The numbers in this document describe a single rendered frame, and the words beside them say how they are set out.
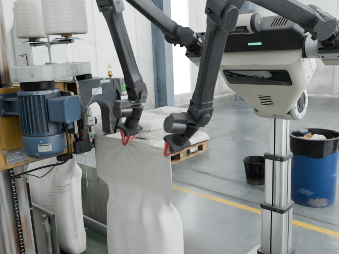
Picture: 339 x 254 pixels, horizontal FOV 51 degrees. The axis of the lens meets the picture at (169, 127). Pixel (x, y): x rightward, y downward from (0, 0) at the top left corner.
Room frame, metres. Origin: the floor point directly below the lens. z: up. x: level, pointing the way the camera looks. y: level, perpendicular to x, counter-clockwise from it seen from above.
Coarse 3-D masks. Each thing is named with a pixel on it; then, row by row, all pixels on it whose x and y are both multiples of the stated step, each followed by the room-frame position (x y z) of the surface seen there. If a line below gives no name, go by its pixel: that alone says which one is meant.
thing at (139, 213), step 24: (96, 144) 1.63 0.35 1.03; (120, 144) 1.52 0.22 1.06; (144, 144) 1.41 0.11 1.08; (96, 168) 1.64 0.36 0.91; (120, 168) 1.53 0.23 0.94; (144, 168) 1.42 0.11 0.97; (168, 168) 1.31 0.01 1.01; (120, 192) 1.49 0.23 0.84; (144, 192) 1.42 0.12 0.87; (168, 192) 1.31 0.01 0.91; (120, 216) 1.43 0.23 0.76; (144, 216) 1.32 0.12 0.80; (168, 216) 1.33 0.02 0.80; (120, 240) 1.43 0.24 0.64; (144, 240) 1.32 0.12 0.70; (168, 240) 1.29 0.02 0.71
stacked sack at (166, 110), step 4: (160, 108) 5.24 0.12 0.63; (164, 108) 5.19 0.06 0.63; (168, 108) 5.19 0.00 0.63; (172, 108) 5.20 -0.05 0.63; (176, 108) 5.20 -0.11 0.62; (180, 108) 5.20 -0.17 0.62; (184, 108) 5.20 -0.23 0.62; (152, 112) 5.17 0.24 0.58; (156, 112) 5.11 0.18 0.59; (160, 112) 5.07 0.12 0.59; (164, 112) 5.02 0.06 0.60; (168, 112) 4.98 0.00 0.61; (172, 112) 4.95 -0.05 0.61; (180, 112) 4.91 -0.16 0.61
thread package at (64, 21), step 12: (48, 0) 1.35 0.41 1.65; (60, 0) 1.34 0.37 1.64; (72, 0) 1.36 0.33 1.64; (84, 0) 1.43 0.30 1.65; (48, 12) 1.35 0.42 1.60; (60, 12) 1.34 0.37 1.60; (72, 12) 1.36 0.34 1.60; (84, 12) 1.41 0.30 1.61; (48, 24) 1.35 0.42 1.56; (60, 24) 1.34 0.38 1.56; (72, 24) 1.35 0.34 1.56; (84, 24) 1.40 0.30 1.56
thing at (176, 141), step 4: (164, 136) 1.25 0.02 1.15; (168, 136) 1.26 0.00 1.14; (172, 136) 1.27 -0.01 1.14; (176, 136) 1.24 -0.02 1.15; (180, 136) 1.23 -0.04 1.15; (184, 136) 1.22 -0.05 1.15; (164, 140) 1.25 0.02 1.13; (168, 140) 1.24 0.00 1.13; (172, 140) 1.25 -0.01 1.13; (176, 140) 1.24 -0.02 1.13; (180, 140) 1.23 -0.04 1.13; (184, 140) 1.23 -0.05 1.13; (188, 140) 1.24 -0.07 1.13; (168, 144) 1.24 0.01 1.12; (172, 144) 1.24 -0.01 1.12; (176, 144) 1.25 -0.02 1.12; (180, 144) 1.24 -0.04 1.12; (184, 144) 1.25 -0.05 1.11; (188, 144) 1.28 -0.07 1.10; (172, 148) 1.23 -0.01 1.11; (176, 148) 1.23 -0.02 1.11; (180, 148) 1.25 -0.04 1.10
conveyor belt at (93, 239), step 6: (90, 234) 1.99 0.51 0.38; (96, 234) 1.98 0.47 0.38; (90, 240) 1.91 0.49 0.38; (96, 240) 1.91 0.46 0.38; (102, 240) 1.91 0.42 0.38; (90, 246) 1.85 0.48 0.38; (96, 246) 1.84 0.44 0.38; (102, 246) 1.84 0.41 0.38; (60, 252) 1.80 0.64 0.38; (84, 252) 1.78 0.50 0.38; (90, 252) 1.78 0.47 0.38; (96, 252) 1.78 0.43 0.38; (102, 252) 1.78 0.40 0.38
